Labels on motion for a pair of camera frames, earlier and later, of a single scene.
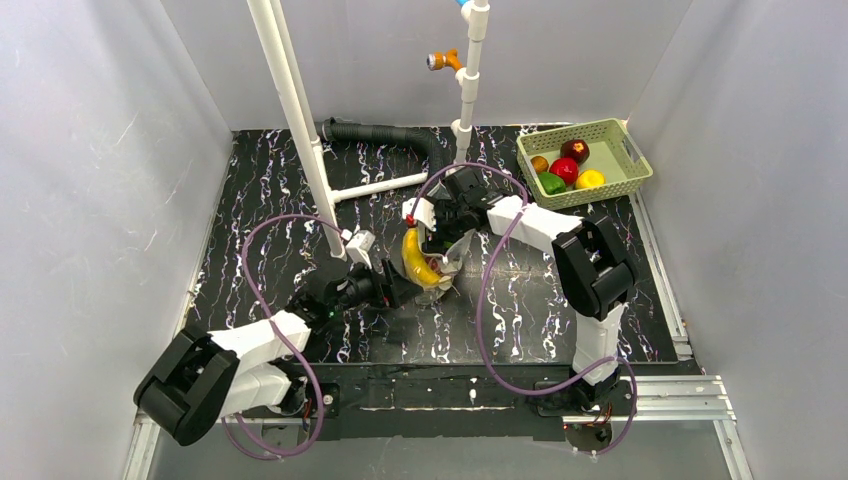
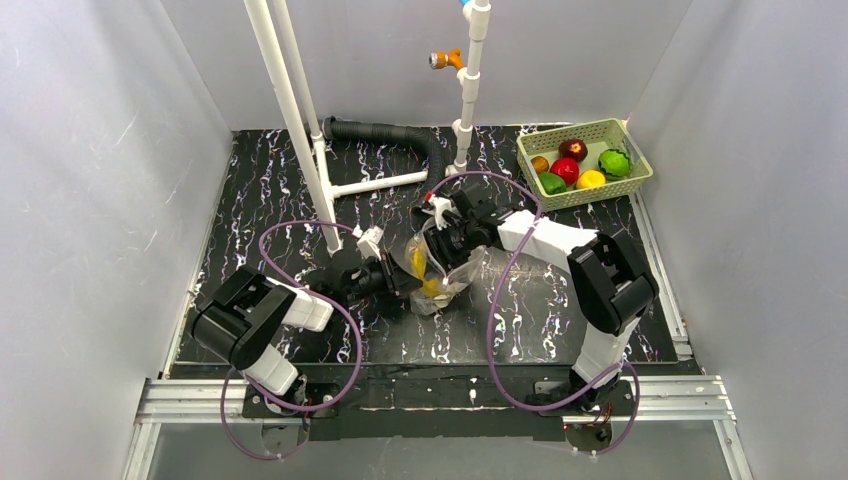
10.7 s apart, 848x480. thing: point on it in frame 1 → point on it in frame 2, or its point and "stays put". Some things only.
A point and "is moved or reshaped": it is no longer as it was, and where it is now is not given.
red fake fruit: x=576 y=149 stays put
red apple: x=566 y=168 stays put
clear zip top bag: x=433 y=273 is moved or reshaped
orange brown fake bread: x=539 y=163 stays put
